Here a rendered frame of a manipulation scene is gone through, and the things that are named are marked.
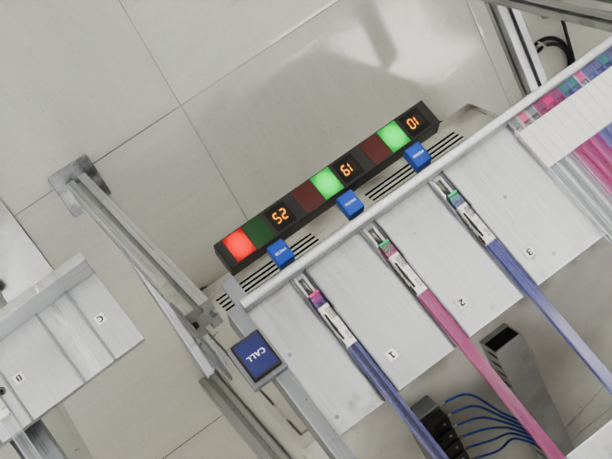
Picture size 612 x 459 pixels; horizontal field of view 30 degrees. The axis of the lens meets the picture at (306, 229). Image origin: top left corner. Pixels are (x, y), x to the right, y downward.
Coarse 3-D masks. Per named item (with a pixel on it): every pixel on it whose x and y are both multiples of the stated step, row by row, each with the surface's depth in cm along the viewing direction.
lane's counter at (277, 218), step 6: (276, 204) 147; (282, 204) 147; (270, 210) 147; (276, 210) 147; (282, 210) 147; (288, 210) 147; (270, 216) 146; (276, 216) 146; (282, 216) 146; (288, 216) 146; (294, 216) 146; (270, 222) 146; (276, 222) 146; (282, 222) 146; (288, 222) 146; (276, 228) 146; (282, 228) 146
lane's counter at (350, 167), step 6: (348, 156) 149; (336, 162) 149; (342, 162) 149; (348, 162) 149; (354, 162) 149; (336, 168) 149; (342, 168) 149; (348, 168) 149; (354, 168) 149; (360, 168) 149; (342, 174) 148; (348, 174) 148; (354, 174) 148; (360, 174) 148; (348, 180) 148
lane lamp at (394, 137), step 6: (390, 126) 150; (396, 126) 150; (378, 132) 150; (384, 132) 150; (390, 132) 150; (396, 132) 150; (402, 132) 150; (384, 138) 150; (390, 138) 150; (396, 138) 150; (402, 138) 150; (408, 138) 150; (390, 144) 150; (396, 144) 150; (402, 144) 150
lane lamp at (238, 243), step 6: (234, 234) 146; (240, 234) 146; (222, 240) 145; (228, 240) 145; (234, 240) 145; (240, 240) 145; (246, 240) 145; (228, 246) 145; (234, 246) 145; (240, 246) 145; (246, 246) 145; (252, 246) 145; (234, 252) 145; (240, 252) 145; (246, 252) 145; (240, 258) 145
